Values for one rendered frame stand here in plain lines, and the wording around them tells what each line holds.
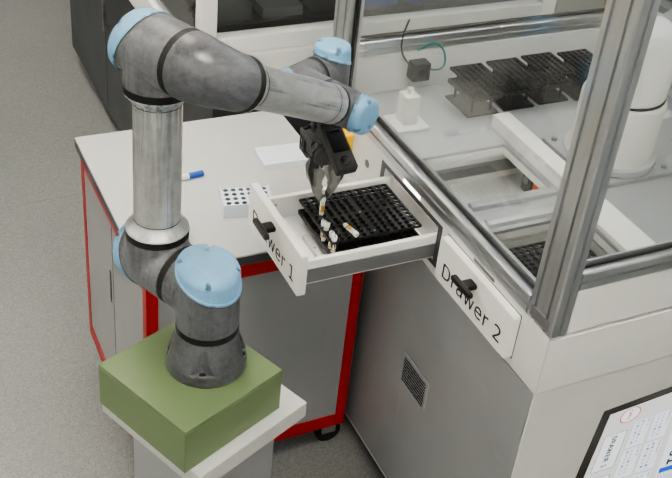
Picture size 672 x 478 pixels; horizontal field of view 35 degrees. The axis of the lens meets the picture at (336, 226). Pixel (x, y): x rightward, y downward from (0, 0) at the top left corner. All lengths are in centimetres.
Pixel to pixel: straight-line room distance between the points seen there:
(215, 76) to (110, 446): 160
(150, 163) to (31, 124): 265
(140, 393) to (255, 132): 114
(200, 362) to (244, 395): 10
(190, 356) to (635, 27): 95
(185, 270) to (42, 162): 240
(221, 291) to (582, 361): 75
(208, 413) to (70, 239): 195
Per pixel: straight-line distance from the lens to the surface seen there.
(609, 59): 178
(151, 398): 195
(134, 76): 176
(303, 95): 183
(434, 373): 250
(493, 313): 217
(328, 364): 282
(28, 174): 415
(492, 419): 231
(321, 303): 266
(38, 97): 466
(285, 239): 224
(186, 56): 167
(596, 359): 219
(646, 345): 226
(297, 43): 306
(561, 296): 199
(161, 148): 182
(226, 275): 186
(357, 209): 238
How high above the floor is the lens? 223
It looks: 35 degrees down
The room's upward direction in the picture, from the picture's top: 6 degrees clockwise
